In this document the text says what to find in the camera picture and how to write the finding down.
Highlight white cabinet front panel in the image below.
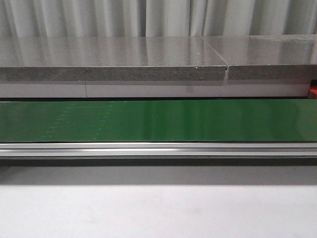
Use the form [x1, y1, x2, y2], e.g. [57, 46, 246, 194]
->
[0, 80, 311, 98]

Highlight green conveyor belt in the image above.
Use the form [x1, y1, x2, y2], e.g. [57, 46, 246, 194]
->
[0, 99, 317, 142]

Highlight grey stone countertop slab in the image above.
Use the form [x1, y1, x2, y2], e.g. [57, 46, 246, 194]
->
[0, 37, 225, 82]

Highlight right grey stone slab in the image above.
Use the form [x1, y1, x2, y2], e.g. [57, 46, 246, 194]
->
[203, 34, 317, 82]

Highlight red box at right edge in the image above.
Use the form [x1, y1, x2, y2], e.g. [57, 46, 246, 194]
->
[308, 86, 317, 99]

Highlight grey pleated curtain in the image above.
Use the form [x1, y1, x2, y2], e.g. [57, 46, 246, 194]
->
[0, 0, 317, 37]

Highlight aluminium conveyor side rail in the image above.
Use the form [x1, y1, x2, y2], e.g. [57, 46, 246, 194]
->
[0, 142, 317, 159]

